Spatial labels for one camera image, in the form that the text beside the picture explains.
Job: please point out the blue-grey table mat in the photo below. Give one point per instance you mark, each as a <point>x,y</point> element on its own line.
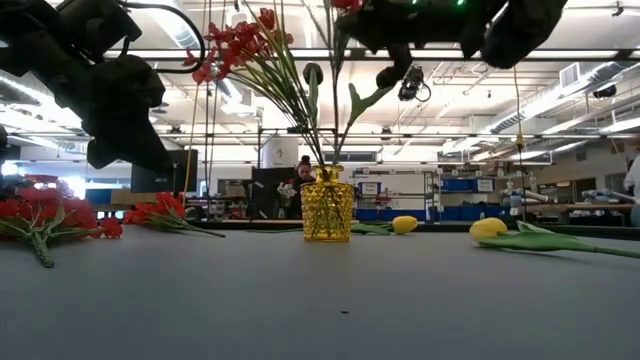
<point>300,300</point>

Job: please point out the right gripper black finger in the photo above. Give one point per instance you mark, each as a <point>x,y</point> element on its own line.
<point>402,56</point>

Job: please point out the thin wooden pole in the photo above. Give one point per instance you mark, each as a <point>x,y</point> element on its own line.
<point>191,140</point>

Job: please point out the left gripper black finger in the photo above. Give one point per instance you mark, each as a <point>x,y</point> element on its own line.
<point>125,147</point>

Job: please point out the blue storage bin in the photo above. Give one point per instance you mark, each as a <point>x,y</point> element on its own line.
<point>465,185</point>
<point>450,215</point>

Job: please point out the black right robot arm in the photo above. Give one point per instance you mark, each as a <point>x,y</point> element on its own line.
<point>525,30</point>

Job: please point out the yellow glass vase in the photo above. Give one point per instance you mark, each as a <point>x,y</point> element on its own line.
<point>327,210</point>

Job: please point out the yellow artificial tulip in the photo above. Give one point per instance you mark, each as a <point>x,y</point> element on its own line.
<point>405,224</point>
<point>487,229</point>

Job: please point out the white cylinder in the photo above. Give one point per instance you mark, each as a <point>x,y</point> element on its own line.
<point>280,152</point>

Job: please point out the white flower bouquet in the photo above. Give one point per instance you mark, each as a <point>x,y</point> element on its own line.
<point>286,191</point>

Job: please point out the black ceiling speaker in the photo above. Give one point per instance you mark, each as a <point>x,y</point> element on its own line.
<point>605,91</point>

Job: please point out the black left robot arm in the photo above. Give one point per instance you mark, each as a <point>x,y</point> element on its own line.
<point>30,35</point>

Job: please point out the silver ceiling duct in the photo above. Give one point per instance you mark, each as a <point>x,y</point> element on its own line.
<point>530,117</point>

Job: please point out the person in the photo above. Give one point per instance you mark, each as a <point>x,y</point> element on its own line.
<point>304,175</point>
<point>635,185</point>

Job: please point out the dark artificial tulip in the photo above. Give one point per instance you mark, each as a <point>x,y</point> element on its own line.
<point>365,102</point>
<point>312,73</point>

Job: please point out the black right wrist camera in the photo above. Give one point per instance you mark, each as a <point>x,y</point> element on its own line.
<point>411,82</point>

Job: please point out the red artificial flower bunch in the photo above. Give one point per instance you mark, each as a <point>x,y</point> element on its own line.
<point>165,205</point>
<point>45,207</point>
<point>240,42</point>

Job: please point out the black monitor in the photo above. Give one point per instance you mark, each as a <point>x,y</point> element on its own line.
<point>175,172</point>
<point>265,190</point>

